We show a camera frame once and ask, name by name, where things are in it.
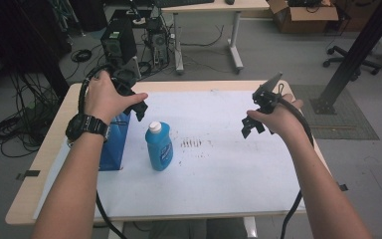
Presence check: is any white table mat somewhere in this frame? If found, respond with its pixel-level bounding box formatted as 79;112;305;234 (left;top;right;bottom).
33;90;308;222

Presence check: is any blue box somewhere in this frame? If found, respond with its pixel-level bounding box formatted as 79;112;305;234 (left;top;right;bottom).
97;112;132;172

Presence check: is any grey computer tower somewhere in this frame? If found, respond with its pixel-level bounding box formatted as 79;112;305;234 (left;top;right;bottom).
145;15;170;67

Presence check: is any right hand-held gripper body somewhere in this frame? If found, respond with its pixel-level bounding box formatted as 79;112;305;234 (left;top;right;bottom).
252;72;285;116

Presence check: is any black keyboard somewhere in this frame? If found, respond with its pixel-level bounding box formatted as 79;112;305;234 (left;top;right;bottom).
153;0;215;9

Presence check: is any blue bottle with white cap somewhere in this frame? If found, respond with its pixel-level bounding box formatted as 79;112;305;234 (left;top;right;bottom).
144;120;174;172

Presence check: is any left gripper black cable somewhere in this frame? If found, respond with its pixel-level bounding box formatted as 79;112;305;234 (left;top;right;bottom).
77;63;129;239

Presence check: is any black wristwatch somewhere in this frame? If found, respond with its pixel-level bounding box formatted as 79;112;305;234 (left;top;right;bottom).
65;113;110;144

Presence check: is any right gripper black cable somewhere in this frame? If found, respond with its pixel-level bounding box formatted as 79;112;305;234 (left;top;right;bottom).
277;95;315;239

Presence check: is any person's right hand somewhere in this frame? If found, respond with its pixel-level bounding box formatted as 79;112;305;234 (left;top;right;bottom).
246;93;304;137

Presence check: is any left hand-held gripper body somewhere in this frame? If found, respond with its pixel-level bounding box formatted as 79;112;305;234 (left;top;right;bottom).
111;68;144;113

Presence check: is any dark floor mat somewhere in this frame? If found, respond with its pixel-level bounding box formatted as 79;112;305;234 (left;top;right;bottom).
289;84;380;141

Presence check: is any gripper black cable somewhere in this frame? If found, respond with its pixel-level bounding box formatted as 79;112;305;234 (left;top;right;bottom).
77;63;129;239
277;95;315;239

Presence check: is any black office chair base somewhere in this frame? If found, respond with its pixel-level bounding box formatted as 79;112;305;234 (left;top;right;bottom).
321;45;382;76

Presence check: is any tangle of black floor cables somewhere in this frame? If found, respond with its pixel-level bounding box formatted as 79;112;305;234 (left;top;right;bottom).
0;73;68;159

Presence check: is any person's left hand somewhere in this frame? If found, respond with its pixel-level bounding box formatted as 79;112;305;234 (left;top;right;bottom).
84;70;149;125

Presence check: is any white table leg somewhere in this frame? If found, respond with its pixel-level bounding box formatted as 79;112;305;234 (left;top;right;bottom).
243;216;259;239

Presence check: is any white-legged wooden desk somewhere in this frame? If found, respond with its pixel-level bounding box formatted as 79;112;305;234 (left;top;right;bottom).
160;0;272;75

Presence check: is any coiled black cable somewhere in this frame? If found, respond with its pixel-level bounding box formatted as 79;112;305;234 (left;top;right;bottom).
70;48;94;64

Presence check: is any open cardboard box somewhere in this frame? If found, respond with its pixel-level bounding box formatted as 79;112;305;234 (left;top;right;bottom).
266;0;340;35

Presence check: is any black computer tower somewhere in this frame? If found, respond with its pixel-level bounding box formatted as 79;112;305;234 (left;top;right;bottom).
99;17;139;67

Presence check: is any black metal post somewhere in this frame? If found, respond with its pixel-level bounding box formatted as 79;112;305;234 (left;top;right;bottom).
310;0;382;116

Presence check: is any dark curtain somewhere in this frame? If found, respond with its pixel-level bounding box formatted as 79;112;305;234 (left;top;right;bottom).
0;0;72;102

